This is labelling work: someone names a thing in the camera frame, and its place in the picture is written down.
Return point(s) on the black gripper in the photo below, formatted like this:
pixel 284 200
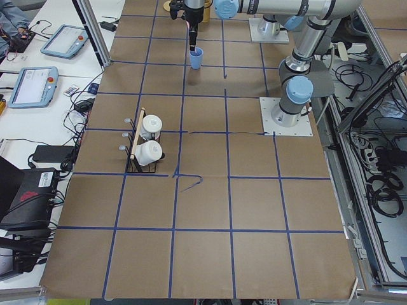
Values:
pixel 193 15

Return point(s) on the light blue plastic cup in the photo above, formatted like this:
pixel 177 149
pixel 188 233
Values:
pixel 196 57

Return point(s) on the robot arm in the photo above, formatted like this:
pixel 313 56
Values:
pixel 302 76
pixel 319 12

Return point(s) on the wooden cup tree stand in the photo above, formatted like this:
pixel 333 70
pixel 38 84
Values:
pixel 166 5

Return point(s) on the bamboo cylinder holder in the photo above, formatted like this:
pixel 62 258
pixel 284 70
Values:
pixel 207 10

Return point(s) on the black power adapter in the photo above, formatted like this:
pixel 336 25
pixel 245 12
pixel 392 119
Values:
pixel 108 26

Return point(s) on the white mug inner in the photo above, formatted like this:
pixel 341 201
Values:
pixel 151 127

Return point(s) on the white mug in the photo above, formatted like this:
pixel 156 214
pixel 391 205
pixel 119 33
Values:
pixel 151 127
pixel 148 152

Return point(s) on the white mug outer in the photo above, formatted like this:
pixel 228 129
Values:
pixel 148 152

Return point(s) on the teach pendant far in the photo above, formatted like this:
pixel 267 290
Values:
pixel 65 42

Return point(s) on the teach pendant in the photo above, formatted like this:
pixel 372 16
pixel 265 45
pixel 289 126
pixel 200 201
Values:
pixel 34 88
pixel 65 42

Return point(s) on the small remote control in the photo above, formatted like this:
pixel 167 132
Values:
pixel 71 90

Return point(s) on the teach pendant near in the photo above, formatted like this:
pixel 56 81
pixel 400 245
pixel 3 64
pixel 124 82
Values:
pixel 34 88

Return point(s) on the black power brick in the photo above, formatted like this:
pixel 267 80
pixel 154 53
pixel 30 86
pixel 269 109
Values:
pixel 52 154

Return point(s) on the black electronics box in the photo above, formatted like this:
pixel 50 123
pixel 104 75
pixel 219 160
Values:
pixel 26 197

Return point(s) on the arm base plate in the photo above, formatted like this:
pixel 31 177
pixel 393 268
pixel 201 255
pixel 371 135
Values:
pixel 263 31
pixel 277 122

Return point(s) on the aluminium frame post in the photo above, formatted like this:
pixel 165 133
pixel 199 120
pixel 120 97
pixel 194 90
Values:
pixel 91 26

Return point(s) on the black wire mug rack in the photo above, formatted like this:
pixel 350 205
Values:
pixel 135 139

